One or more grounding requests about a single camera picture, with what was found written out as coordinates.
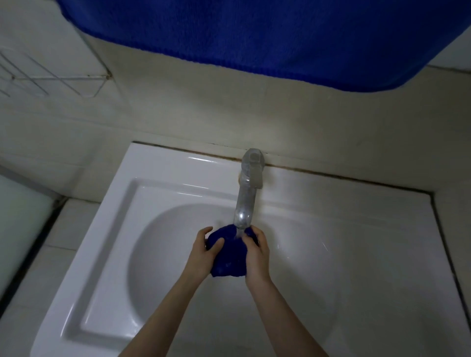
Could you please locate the person's right hand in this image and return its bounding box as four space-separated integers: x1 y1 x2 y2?
242 225 273 289

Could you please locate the person's left hand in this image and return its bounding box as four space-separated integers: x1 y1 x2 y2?
183 226 226 284

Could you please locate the small blue cleaning cloth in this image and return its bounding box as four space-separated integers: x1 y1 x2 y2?
205 223 259 279

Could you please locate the chrome faucet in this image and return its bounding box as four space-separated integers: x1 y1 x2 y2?
234 148 267 230

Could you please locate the white ceramic sink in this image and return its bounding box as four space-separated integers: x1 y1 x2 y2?
30 141 471 357

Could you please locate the person's left forearm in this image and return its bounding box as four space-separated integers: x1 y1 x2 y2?
119 274 207 357

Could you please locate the person's right forearm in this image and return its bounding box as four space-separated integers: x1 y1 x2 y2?
246 279 328 357

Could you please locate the frosted glass partition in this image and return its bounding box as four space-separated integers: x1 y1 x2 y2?
0 173 66 306

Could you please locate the large blue towel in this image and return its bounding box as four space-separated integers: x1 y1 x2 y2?
55 0 471 93

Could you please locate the white patterned wall cabinet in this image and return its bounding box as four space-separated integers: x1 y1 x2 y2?
426 31 471 74

